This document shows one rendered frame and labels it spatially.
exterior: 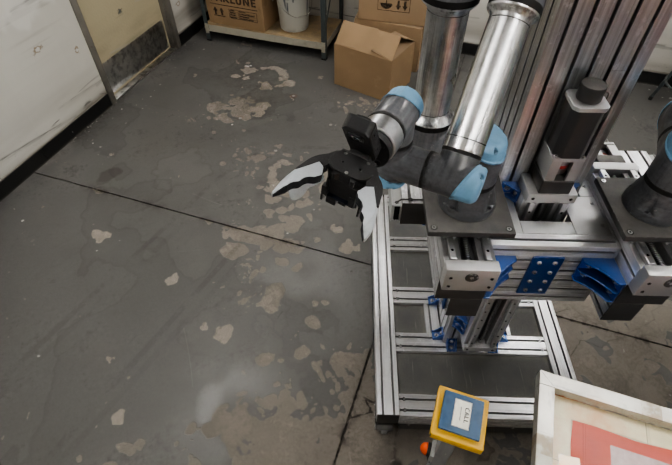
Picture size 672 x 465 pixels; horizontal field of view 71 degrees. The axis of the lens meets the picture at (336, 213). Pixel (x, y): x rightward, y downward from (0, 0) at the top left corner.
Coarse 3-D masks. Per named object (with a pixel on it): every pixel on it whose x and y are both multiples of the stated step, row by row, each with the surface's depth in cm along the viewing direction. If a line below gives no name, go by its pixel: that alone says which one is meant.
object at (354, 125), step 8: (352, 120) 66; (360, 120) 66; (368, 120) 66; (344, 128) 67; (352, 128) 66; (360, 128) 66; (368, 128) 66; (376, 128) 67; (352, 136) 67; (360, 136) 67; (368, 136) 66; (376, 136) 69; (352, 144) 73; (360, 144) 71; (368, 144) 69; (376, 144) 72; (368, 152) 73; (376, 152) 74
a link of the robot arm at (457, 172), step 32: (512, 0) 80; (544, 0) 82; (512, 32) 82; (480, 64) 84; (512, 64) 83; (480, 96) 84; (480, 128) 84; (448, 160) 86; (480, 160) 87; (448, 192) 87; (480, 192) 89
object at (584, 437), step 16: (576, 432) 115; (592, 432) 115; (608, 432) 115; (576, 448) 113; (592, 448) 113; (608, 448) 113; (624, 448) 113; (640, 448) 113; (656, 448) 113; (592, 464) 110; (608, 464) 110; (624, 464) 110; (640, 464) 110; (656, 464) 110
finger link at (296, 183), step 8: (304, 168) 71; (312, 168) 71; (320, 168) 71; (288, 176) 70; (296, 176) 70; (304, 176) 70; (312, 176) 70; (320, 176) 71; (280, 184) 69; (288, 184) 69; (296, 184) 70; (304, 184) 72; (312, 184) 74; (272, 192) 68; (280, 192) 69; (288, 192) 72; (296, 192) 73; (304, 192) 74
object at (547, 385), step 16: (544, 384) 120; (560, 384) 120; (576, 384) 120; (544, 400) 117; (576, 400) 120; (592, 400) 117; (608, 400) 117; (624, 400) 117; (640, 400) 117; (544, 416) 114; (640, 416) 115; (656, 416) 114; (544, 432) 112; (544, 448) 109; (544, 464) 107
